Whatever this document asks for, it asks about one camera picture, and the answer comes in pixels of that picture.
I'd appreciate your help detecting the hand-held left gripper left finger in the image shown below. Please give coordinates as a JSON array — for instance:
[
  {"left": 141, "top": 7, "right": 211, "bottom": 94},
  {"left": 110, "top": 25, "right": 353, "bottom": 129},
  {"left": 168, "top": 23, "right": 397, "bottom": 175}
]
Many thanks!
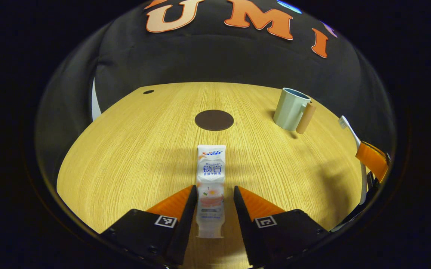
[{"left": 99, "top": 185, "right": 198, "bottom": 266}]

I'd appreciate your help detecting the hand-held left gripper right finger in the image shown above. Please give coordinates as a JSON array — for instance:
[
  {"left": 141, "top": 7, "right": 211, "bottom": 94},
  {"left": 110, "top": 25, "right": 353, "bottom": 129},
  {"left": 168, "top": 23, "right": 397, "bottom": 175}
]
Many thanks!
[{"left": 233, "top": 186, "right": 330, "bottom": 268}]

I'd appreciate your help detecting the white toothbrush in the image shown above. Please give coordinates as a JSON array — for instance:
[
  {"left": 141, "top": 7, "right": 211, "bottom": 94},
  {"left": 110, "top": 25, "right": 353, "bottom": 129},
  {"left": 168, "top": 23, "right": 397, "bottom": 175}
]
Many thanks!
[{"left": 338, "top": 115, "right": 368, "bottom": 206}]

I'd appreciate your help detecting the white toothpaste tube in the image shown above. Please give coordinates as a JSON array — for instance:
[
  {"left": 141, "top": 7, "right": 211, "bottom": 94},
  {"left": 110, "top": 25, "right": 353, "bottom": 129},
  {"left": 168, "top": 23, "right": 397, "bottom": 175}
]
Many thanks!
[{"left": 196, "top": 145, "right": 227, "bottom": 239}]

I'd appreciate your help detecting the pale green cup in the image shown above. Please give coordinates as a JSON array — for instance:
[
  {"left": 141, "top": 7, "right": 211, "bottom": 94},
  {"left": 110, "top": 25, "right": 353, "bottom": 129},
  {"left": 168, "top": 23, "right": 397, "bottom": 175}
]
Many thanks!
[{"left": 273, "top": 88, "right": 317, "bottom": 135}]

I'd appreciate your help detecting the dark brown round coaster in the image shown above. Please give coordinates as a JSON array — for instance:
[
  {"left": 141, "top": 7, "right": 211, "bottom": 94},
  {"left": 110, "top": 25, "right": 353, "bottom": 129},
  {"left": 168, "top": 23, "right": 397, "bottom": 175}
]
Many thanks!
[{"left": 195, "top": 109, "right": 234, "bottom": 132}]

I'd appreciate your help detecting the black backdrop cloth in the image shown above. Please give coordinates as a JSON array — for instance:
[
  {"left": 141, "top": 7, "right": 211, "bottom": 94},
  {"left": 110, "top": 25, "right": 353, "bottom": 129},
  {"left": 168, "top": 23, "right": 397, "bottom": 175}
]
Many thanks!
[{"left": 36, "top": 0, "right": 395, "bottom": 187}]

